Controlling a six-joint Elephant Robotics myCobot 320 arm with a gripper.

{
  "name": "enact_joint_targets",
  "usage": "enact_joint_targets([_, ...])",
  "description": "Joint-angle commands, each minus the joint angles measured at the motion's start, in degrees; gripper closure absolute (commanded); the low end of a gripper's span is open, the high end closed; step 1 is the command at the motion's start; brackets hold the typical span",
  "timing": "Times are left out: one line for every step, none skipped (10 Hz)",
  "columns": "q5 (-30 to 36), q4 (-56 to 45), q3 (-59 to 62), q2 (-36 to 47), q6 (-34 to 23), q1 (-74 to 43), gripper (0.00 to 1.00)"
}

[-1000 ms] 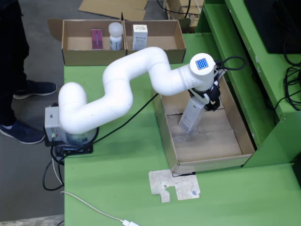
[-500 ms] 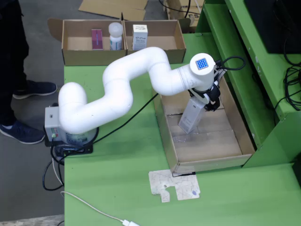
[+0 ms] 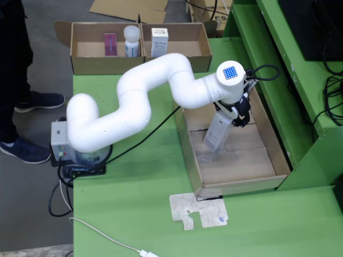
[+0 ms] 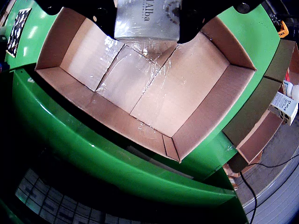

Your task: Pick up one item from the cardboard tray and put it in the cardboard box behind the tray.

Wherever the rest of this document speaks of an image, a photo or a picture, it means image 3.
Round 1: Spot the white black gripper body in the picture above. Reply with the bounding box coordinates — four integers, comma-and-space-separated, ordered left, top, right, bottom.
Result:
219, 99, 245, 119

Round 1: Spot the white d'Alba carton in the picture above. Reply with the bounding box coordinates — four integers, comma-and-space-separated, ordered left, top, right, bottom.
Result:
203, 110, 234, 153

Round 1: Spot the grey robot base box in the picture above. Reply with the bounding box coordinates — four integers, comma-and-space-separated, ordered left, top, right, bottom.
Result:
50, 120, 113, 164

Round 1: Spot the shallow cardboard tray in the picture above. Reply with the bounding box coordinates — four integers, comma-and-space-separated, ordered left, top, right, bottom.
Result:
173, 77, 292, 200

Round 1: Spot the printed brown cardboard box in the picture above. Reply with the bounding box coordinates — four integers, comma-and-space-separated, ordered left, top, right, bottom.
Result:
187, 0, 234, 31

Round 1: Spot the pink slim box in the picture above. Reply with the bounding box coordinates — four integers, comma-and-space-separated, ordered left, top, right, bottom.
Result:
103, 33, 119, 58

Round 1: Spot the flat cardboard sheet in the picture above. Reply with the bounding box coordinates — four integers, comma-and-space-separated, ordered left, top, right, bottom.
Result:
89, 0, 169, 24

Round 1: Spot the divided cardboard box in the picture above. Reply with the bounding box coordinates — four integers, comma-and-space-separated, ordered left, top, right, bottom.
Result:
54, 20, 218, 75

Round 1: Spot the green metal rack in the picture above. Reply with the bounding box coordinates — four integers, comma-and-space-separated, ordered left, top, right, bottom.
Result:
223, 0, 343, 192

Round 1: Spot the white printed small carton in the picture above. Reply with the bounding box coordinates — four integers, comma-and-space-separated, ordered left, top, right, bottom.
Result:
150, 27, 169, 58

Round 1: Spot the white scribbled paper patch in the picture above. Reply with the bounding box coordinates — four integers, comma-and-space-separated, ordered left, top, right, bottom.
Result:
168, 192, 229, 231

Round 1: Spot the black monitor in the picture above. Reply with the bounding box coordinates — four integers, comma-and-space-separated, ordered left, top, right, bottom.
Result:
278, 0, 343, 62

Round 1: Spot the white plastic bottle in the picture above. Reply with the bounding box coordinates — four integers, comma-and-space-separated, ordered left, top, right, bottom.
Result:
123, 25, 141, 58

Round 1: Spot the dark blue sneaker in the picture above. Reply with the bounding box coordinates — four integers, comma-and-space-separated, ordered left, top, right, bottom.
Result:
14, 92, 66, 114
0, 137, 52, 164

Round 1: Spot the black trouser leg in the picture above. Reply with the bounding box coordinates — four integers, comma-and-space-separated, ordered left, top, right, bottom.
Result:
0, 101, 21, 144
0, 0, 34, 108

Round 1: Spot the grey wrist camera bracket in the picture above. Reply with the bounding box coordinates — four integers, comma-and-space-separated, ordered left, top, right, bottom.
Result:
242, 68, 258, 94

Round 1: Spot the black looped wrist cable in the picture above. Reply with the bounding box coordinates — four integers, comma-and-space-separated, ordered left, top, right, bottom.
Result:
245, 63, 280, 81

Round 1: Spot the long black table cable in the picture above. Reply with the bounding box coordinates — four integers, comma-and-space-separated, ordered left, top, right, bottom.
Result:
62, 105, 182, 183

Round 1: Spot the black cable tangle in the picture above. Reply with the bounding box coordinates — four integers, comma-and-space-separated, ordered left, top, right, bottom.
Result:
312, 32, 343, 126

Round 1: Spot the loose black floor cable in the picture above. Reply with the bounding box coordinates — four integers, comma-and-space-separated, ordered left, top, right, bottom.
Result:
184, 0, 215, 12

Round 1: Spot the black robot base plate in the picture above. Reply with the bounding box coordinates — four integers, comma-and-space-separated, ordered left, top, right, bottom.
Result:
50, 156, 107, 177

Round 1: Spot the white cable with adapter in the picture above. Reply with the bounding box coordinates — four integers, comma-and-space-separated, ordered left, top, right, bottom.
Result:
69, 217, 159, 257

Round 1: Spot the thin white cable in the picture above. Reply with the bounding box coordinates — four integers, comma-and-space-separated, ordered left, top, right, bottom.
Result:
58, 180, 74, 214

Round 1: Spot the black looped floor cable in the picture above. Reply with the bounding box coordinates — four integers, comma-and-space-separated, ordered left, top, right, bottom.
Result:
48, 171, 74, 218

